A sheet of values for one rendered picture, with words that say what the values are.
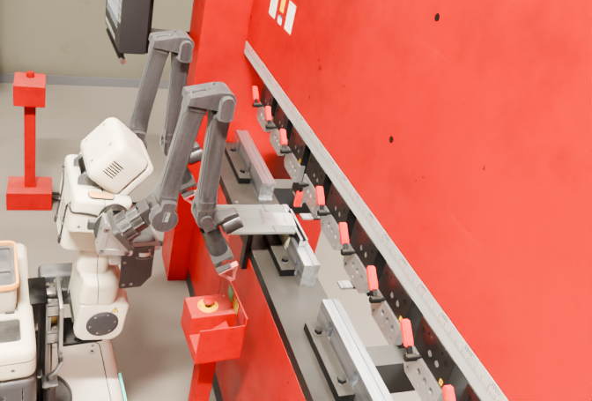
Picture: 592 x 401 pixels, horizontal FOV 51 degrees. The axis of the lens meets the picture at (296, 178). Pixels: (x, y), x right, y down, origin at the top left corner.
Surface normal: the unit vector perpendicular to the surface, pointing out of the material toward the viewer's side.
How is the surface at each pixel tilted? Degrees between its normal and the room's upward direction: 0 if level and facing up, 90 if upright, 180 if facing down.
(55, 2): 90
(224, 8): 90
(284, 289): 0
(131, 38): 90
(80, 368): 0
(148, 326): 0
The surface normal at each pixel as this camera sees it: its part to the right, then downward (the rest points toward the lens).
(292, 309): 0.21, -0.86
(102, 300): 0.39, 0.51
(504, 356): -0.93, -0.02
